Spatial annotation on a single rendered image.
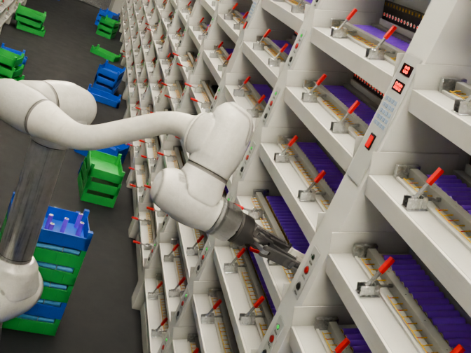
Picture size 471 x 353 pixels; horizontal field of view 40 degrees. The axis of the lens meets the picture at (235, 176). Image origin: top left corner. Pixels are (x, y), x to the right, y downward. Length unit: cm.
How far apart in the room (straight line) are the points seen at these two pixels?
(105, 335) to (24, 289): 86
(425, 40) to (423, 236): 42
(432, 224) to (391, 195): 13
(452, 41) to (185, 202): 63
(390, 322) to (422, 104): 41
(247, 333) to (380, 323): 61
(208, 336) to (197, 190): 73
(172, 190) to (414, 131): 51
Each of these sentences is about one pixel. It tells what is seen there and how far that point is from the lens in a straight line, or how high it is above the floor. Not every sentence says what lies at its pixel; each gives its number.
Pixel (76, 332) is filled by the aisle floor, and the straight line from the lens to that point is 281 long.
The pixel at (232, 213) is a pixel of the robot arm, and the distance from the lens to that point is 145.
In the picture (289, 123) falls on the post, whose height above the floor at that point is 121.
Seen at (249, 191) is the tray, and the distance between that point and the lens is 207.
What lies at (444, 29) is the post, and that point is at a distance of 132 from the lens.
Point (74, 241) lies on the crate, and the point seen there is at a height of 43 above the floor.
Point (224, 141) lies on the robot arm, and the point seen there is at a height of 124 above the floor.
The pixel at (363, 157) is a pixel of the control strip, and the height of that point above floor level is 133.
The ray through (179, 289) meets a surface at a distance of 253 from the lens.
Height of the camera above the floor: 160
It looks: 17 degrees down
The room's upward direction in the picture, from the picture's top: 24 degrees clockwise
